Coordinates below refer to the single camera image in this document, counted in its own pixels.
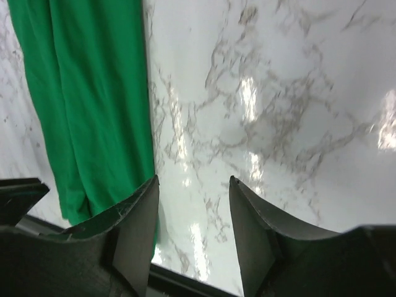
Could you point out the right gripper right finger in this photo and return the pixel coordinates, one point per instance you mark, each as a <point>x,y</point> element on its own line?
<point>267,238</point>

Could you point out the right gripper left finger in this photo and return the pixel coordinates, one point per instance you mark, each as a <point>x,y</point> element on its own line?
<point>128,233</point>

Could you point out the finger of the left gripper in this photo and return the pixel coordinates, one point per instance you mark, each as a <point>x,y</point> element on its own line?
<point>18,196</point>

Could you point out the green t shirt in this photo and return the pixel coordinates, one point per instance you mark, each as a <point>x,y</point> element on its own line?
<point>86,71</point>

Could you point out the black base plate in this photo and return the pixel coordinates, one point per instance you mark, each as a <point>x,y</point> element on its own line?
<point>162,282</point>

